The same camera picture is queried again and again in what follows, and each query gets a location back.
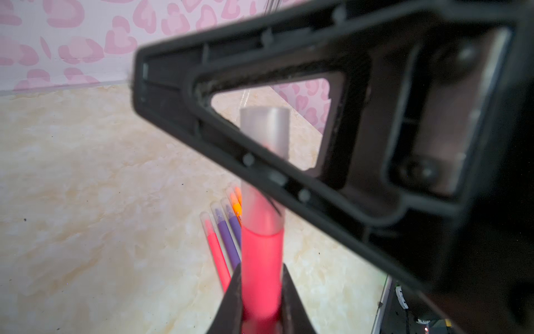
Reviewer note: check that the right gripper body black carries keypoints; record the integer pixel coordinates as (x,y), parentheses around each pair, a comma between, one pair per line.
(481,275)

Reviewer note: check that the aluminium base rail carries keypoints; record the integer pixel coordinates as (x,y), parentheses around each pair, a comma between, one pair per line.
(382,305)

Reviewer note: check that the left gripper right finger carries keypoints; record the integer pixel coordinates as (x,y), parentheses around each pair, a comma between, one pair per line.
(294,318)

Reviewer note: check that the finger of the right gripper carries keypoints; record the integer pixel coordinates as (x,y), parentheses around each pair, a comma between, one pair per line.
(428,99)

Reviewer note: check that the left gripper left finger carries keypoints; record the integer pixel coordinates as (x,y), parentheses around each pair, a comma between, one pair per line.
(229,316)

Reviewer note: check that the pink marker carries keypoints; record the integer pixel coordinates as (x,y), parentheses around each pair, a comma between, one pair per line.
(216,251)
(261,281)

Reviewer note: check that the orange marker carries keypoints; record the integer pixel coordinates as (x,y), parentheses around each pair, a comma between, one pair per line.
(238,193)
(234,201)

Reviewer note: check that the purple marker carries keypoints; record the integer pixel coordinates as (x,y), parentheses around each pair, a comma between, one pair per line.
(225,233)
(232,219)

